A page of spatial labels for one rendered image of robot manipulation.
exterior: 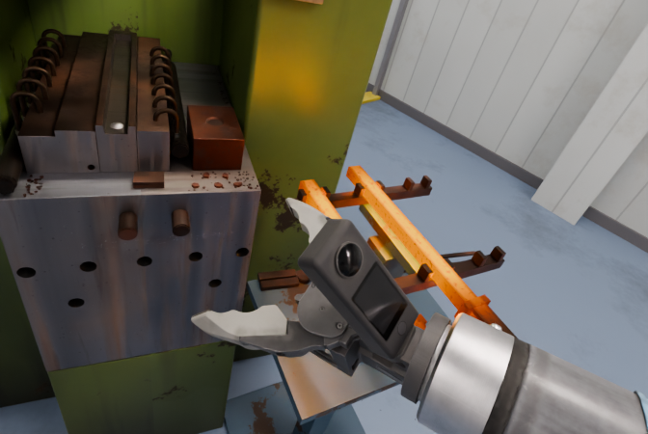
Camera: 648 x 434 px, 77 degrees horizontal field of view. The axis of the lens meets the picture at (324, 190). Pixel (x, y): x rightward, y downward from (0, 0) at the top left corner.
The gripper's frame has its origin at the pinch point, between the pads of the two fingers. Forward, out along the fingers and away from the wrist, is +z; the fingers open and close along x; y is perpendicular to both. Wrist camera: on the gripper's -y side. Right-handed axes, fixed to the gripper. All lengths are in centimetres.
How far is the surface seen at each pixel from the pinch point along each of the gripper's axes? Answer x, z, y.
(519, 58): 252, 16, 140
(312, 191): 22.2, 10.2, 21.4
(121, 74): 21, 51, 7
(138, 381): -19, 39, 59
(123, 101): 15.2, 41.5, 5.6
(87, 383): -25, 45, 52
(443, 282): 18.3, -15.3, 25.5
